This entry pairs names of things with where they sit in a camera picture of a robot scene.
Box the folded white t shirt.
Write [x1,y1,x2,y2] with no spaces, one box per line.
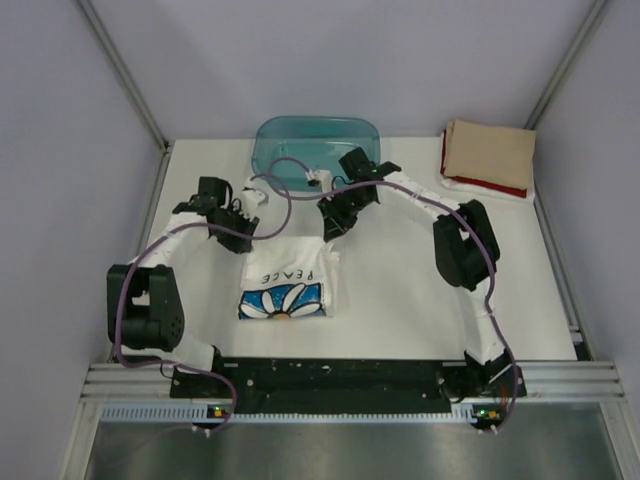
[440,177,529,202]

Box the left aluminium frame post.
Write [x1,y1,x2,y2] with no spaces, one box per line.
[75,0,169,151]

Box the folded beige t shirt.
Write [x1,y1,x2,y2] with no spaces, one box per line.
[445,119,536,189]

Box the grey slotted cable duct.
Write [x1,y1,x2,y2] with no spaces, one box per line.
[99,399,501,425]

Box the right aluminium frame post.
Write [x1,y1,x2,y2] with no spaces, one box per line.
[524,0,613,130]

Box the aluminium frame post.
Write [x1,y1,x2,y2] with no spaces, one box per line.
[75,0,169,151]
[524,0,613,130]

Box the white t shirt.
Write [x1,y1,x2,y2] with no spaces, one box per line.
[237,236,340,320]
[440,177,529,202]

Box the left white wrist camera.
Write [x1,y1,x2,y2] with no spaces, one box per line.
[241,187,269,218]

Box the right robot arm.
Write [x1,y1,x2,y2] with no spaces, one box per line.
[307,148,520,398]

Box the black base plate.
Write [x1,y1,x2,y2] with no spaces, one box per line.
[170,356,526,413]

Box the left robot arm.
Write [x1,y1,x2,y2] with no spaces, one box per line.
[106,177,268,397]

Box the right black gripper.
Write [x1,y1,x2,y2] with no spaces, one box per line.
[318,187,374,243]

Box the teal plastic basin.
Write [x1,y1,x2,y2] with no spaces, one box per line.
[251,116,380,192]

